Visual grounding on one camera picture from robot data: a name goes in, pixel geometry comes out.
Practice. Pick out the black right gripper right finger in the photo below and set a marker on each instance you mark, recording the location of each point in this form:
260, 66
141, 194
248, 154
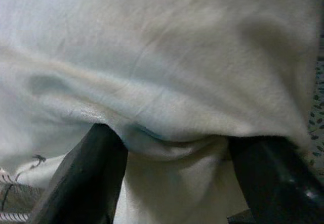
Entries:
276, 183

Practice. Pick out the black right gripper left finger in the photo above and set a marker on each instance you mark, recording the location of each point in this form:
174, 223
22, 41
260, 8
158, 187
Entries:
86, 178

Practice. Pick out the white pillow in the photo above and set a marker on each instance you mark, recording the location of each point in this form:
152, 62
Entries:
157, 57

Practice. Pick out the white quilted mattress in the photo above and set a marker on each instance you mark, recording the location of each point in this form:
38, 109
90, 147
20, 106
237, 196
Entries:
317, 107

